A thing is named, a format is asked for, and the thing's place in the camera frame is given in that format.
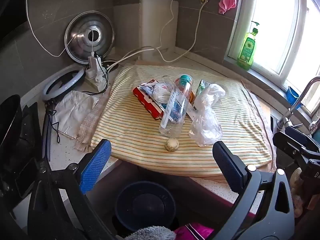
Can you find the grey fuzzy garment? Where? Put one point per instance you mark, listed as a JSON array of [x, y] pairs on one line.
[[152, 233]]

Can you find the white window frame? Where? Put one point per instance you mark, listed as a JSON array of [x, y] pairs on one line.
[[297, 17]]

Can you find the white power strip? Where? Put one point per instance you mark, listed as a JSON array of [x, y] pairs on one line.
[[96, 77]]

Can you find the red white snack packet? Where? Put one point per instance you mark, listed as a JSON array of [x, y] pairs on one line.
[[147, 101]]

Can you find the blue plastic wastebasket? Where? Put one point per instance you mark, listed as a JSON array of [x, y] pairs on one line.
[[120, 205]]

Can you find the white cutting board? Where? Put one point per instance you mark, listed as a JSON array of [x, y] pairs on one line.
[[155, 25]]

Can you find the small orange object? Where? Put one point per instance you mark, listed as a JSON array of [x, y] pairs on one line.
[[192, 97]]

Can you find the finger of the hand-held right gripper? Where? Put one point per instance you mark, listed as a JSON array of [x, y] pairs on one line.
[[300, 137], [287, 146]]

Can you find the green drink carton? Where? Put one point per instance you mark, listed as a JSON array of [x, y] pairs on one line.
[[201, 88]]

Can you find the checked beige towel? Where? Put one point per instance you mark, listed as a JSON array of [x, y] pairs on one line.
[[87, 127]]

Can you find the beige crumpled paper ball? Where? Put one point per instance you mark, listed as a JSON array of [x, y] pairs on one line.
[[171, 145]]

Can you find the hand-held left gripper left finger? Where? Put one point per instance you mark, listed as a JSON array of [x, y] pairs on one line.
[[96, 166]]

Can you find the magenta garment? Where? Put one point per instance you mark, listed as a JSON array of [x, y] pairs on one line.
[[192, 232]]

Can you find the metal pot lid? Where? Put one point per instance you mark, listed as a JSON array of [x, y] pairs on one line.
[[82, 35]]

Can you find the green dish soap bottle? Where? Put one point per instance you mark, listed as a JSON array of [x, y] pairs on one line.
[[247, 50]]

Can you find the beige frayed cloth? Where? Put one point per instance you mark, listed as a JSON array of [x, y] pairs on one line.
[[262, 120]]

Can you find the small blue cup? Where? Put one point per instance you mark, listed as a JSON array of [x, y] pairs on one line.
[[291, 96]]

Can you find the metal faucet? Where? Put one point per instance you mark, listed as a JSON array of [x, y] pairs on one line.
[[298, 97]]

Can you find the striped cloth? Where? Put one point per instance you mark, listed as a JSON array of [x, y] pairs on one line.
[[140, 140]]

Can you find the white crumpled cloth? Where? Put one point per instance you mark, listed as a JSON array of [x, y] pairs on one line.
[[72, 110]]

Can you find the person's right hand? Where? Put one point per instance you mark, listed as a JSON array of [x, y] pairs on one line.
[[297, 192]]

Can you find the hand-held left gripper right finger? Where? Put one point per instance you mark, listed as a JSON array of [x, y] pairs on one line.
[[225, 165]]

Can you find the clear plastic bottle teal cap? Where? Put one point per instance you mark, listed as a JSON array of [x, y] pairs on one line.
[[175, 115]]

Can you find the pink cloth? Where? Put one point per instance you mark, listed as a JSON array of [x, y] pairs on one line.
[[227, 1]]

